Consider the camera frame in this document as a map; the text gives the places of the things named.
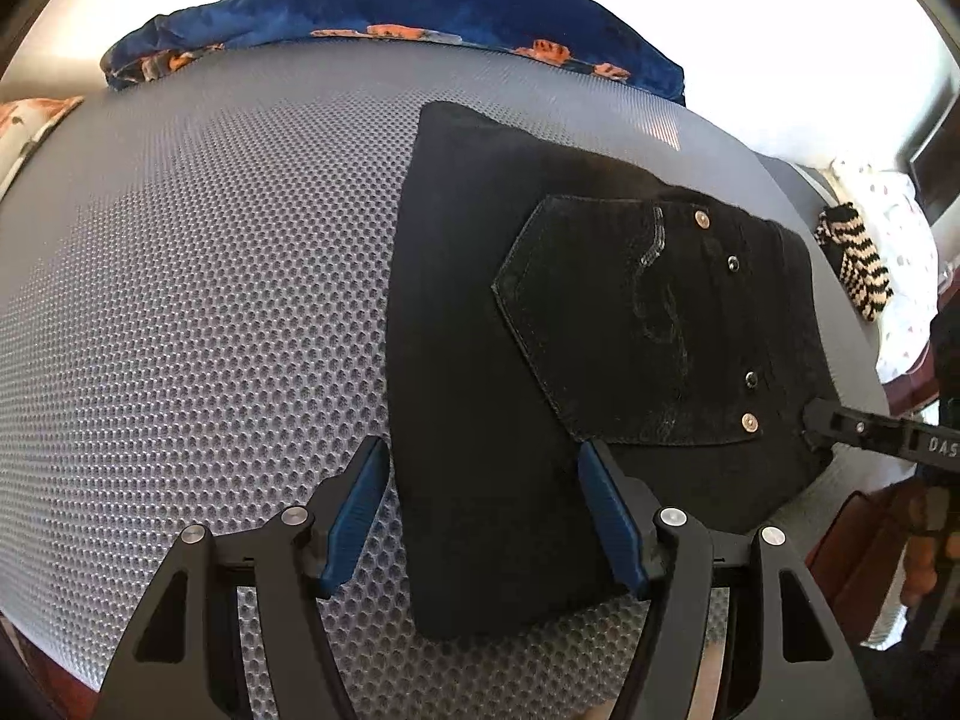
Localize black denim pants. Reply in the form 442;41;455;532
386;103;835;640

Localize person's right hand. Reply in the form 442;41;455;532
900;484;949;608

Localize white dotted bedding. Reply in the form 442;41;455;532
822;160;939;383

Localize black white striped cloth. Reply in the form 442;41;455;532
814;203;893;323

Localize grey mesh mattress pad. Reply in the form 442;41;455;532
2;41;884;718

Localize white floral pillow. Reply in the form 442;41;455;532
0;96;85;199

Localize blue floral blanket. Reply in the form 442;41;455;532
99;0;685;104

